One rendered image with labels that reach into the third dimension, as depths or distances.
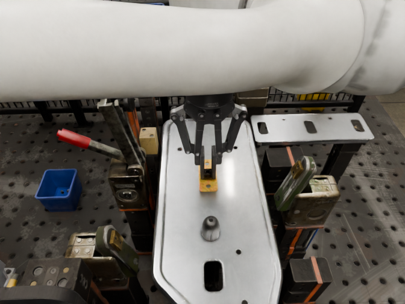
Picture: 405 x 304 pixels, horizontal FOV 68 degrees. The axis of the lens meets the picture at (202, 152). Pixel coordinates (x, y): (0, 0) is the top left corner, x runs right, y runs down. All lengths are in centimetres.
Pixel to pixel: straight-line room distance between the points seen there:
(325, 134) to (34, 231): 86
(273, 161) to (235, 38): 55
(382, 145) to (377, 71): 103
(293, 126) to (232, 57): 61
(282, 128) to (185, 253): 39
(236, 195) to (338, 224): 46
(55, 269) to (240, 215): 33
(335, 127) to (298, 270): 39
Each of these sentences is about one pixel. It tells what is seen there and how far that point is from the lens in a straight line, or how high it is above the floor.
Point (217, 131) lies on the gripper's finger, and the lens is 52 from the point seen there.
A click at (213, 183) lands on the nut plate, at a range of 62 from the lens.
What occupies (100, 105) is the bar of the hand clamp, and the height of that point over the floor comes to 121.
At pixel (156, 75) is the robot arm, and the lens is 18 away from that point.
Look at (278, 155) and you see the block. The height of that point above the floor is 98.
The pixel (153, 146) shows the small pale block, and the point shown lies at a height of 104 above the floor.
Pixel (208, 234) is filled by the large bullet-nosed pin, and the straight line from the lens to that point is 55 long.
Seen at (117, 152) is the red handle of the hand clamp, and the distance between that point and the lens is 59.
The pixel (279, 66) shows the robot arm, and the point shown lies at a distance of 21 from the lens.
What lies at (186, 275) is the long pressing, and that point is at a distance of 54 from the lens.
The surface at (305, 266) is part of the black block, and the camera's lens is 59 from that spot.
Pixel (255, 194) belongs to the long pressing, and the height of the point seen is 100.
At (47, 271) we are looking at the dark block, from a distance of 46.
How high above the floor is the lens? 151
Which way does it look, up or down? 47 degrees down
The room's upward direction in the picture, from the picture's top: straight up
